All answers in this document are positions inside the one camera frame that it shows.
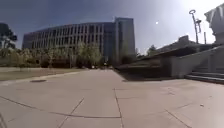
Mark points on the pale building with overhanging roof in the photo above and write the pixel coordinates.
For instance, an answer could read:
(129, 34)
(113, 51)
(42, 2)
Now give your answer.
(216, 23)

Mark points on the row of green trees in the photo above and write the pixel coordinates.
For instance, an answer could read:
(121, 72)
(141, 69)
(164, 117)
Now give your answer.
(60, 56)

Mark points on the large curved grey building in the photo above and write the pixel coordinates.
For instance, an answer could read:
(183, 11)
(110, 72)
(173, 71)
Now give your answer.
(83, 35)

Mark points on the low building with flat roof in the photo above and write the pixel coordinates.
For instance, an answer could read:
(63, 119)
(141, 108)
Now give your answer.
(180, 45)

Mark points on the dark low planter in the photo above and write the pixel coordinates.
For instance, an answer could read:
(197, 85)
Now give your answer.
(143, 68)

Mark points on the manhole cover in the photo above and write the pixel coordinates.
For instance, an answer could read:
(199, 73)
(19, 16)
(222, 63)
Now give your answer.
(38, 80)

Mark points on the concrete steps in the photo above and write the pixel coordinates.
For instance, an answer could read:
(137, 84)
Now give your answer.
(206, 75)

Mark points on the dry grass field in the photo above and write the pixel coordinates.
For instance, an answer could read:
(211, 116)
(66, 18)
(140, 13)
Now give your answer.
(33, 72)

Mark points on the dark pine tree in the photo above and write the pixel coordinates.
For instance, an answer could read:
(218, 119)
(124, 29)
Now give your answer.
(6, 35)

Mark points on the grey concrete wall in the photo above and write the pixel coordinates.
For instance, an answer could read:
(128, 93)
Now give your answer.
(186, 63)

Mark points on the thin pole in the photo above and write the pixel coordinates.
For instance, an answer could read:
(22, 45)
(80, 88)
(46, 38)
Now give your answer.
(205, 38)

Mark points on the pale concrete slab pavement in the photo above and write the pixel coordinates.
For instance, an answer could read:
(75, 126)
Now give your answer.
(100, 100)

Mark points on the lamp post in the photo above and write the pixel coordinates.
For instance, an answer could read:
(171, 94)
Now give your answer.
(195, 26)

